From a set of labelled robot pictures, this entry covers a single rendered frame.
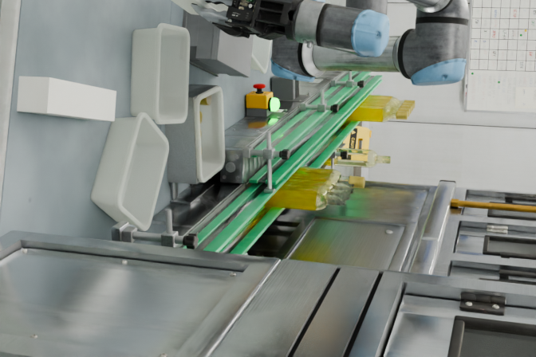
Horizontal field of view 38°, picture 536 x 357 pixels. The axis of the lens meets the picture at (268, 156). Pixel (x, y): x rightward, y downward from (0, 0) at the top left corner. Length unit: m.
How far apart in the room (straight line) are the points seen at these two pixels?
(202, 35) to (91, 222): 0.61
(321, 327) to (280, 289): 0.12
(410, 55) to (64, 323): 1.02
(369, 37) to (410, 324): 0.49
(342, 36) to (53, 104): 0.51
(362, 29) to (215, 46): 0.74
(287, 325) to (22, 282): 0.43
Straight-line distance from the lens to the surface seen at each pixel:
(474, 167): 8.24
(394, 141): 8.25
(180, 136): 1.96
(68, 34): 1.57
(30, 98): 1.42
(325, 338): 1.01
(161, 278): 1.21
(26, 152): 1.46
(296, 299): 1.10
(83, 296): 1.18
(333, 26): 1.34
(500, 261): 2.24
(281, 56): 2.02
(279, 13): 1.36
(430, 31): 1.78
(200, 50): 2.02
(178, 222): 1.88
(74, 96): 1.47
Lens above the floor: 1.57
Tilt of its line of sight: 17 degrees down
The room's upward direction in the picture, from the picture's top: 94 degrees clockwise
